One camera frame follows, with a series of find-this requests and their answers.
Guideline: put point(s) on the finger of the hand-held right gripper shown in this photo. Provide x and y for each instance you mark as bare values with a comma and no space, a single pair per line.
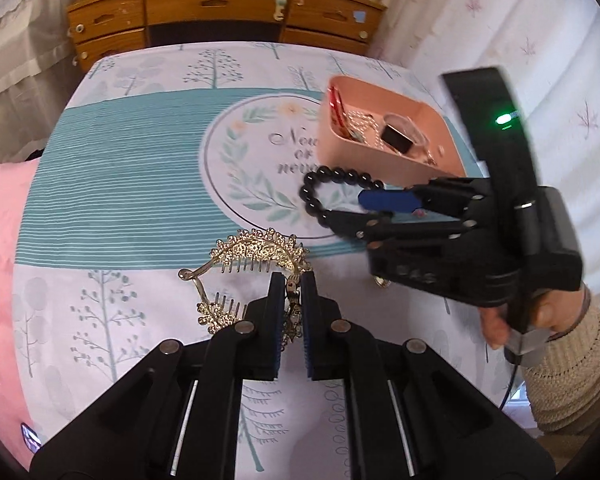
385,200
380,230

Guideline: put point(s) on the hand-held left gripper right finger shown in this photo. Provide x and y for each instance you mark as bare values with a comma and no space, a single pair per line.
310,335

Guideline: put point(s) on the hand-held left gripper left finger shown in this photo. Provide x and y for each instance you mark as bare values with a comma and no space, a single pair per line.
275,335

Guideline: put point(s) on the pink storage box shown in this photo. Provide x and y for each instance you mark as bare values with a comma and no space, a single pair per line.
350,157

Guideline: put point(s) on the gold leaf hair comb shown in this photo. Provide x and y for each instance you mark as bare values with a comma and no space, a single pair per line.
252,250

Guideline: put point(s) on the person's right hand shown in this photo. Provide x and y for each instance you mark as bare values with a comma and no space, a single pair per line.
555,315

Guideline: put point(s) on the blue drawer sticker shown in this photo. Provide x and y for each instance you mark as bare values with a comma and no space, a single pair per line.
359,15

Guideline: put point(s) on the pale green drawer charm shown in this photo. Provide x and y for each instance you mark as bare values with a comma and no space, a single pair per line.
279,8

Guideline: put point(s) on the white leaf print curtain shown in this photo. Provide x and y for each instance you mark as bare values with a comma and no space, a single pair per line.
555,35

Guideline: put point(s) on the wooden desk with drawers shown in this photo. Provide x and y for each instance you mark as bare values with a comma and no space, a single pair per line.
220,7

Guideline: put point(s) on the pink blanket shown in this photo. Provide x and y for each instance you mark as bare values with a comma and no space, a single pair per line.
2,270

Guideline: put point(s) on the white lace furniture cover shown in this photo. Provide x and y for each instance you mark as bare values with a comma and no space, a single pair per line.
20,35

